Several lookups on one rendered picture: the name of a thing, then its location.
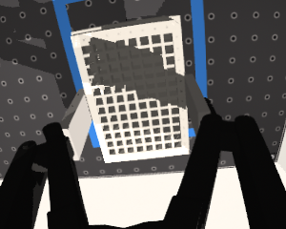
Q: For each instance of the white well plate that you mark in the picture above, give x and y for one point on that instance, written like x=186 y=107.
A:
x=157 y=75

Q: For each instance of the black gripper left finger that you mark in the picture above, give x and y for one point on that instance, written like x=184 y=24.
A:
x=23 y=185

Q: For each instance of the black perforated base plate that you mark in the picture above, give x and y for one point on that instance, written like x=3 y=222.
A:
x=245 y=44

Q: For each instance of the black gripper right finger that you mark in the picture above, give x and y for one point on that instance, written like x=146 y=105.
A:
x=261 y=186

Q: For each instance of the blue tape outline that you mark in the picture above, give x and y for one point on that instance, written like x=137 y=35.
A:
x=199 y=49

